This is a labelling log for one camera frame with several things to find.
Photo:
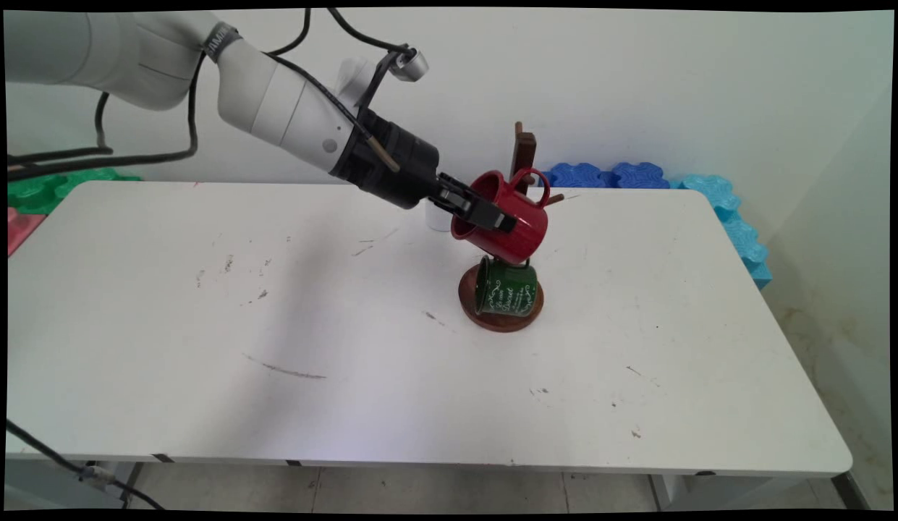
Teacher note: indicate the red foam tile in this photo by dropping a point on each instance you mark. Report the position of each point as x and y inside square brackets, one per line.
[20, 228]

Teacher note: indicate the black metal table leg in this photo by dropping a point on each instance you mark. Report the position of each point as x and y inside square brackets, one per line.
[132, 483]
[850, 490]

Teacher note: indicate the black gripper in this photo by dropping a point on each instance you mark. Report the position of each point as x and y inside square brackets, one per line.
[391, 165]

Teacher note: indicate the light blue foam tile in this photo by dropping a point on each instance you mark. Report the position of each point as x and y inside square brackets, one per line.
[738, 231]

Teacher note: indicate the green enamel mug white print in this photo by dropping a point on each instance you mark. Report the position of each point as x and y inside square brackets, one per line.
[505, 291]

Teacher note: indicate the dark blue foam tile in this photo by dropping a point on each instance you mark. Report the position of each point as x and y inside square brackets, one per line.
[639, 176]
[575, 176]

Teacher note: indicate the green foam tile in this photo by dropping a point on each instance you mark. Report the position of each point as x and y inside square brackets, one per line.
[40, 189]

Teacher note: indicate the red enamel mug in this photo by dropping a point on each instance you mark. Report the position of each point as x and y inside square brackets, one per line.
[524, 231]

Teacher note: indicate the dark wooden mug tree stand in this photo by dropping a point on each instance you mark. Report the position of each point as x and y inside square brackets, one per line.
[524, 152]

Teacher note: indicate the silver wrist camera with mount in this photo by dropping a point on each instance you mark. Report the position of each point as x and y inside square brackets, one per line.
[409, 65]

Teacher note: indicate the short tan tube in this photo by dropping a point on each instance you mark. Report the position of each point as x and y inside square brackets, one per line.
[383, 153]

